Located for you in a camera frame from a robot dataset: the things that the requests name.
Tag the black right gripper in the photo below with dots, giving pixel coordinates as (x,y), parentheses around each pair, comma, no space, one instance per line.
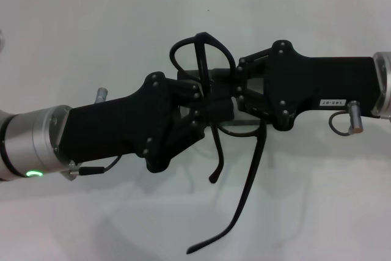
(320,80)

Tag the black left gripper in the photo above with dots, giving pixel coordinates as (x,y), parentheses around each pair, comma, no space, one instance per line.
(122,126)

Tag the black glasses case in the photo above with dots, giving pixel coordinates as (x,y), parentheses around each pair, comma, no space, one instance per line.
(183,74)

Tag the black thin-framed glasses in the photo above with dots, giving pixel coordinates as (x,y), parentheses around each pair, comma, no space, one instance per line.
(259,143)

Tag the left gripper silver connector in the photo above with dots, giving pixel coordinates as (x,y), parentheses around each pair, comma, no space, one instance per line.
(101,94)

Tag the gripper silver connector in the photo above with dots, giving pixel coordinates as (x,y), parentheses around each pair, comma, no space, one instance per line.
(355,117)
(101,94)

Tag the right gripper silver connector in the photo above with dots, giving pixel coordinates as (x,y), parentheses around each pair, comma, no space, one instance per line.
(355,117)

